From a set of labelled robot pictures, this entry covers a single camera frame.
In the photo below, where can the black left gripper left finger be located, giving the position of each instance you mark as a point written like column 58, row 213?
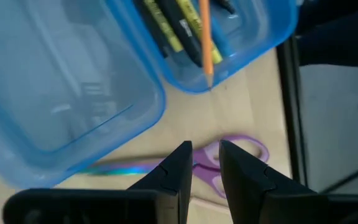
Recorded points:
column 179, row 174

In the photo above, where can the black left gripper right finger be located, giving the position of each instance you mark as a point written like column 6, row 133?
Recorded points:
column 244, row 186

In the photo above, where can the orange pencil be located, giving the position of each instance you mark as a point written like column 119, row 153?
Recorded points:
column 206, row 37

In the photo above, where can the black marker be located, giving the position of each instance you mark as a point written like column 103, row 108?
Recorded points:
column 182, row 34

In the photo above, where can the blue translucent plastic supply box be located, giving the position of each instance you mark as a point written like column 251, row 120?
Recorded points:
column 73, row 77

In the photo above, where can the blue pen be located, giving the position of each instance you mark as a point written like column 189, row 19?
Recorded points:
column 221, row 37

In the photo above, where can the black and yellow pen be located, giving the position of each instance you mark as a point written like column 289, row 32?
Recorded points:
column 163, row 28

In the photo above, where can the yellow highlighter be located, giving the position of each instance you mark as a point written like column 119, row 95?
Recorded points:
column 191, row 18

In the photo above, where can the black pen with silver clip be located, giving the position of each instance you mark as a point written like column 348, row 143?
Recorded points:
column 226, row 4

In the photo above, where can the black metal table frame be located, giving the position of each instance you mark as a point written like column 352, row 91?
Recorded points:
column 291, row 124

